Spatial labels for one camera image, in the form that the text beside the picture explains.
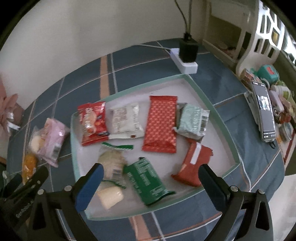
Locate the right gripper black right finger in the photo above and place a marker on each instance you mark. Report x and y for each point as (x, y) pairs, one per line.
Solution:
(220, 193)

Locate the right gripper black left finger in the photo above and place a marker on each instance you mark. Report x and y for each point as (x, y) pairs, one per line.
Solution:
(80, 195)

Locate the small cream cake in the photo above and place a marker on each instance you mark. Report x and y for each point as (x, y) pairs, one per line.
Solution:
(110, 196)

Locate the orange soft bread packet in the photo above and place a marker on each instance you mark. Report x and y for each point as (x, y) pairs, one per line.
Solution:
(29, 167)

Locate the green edged round cake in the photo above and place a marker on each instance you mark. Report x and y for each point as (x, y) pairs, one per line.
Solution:
(112, 158)

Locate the dark red wafer packet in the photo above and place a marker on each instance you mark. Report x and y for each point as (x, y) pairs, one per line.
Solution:
(196, 156)

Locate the dark green snack packet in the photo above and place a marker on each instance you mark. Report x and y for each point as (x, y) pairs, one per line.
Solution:
(146, 181)

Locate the red peanut snack bag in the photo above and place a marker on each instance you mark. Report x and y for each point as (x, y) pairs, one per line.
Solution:
(92, 117)

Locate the white grey snack packet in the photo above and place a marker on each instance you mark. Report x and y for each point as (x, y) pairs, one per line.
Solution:
(125, 123)

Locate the pale green snack packet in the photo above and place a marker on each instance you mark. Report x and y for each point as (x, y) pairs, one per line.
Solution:
(191, 121)

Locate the red patterned packet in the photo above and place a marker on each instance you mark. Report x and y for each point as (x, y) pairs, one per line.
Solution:
(159, 134)

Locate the clear wrapped white bun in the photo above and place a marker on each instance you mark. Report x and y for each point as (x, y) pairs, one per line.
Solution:
(37, 142)

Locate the blue plaid tablecloth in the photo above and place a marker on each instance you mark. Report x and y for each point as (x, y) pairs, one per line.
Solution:
(258, 175)

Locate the pink snack packet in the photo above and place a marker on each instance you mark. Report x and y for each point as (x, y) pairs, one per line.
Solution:
(53, 135)

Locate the black smartphone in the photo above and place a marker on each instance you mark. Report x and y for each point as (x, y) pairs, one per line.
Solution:
(264, 111)

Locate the teal rimmed white tray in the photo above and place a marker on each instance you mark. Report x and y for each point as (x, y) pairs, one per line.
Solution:
(224, 160)

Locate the pink paper flower bouquet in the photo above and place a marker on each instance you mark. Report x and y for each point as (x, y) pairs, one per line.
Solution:
(11, 113)

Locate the teal toy box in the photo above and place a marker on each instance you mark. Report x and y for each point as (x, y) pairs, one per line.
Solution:
(269, 73)

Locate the black power adapter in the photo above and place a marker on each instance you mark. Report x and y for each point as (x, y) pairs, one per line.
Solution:
(188, 48)

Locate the white lattice shelf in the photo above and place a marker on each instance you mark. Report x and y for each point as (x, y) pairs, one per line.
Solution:
(243, 34)

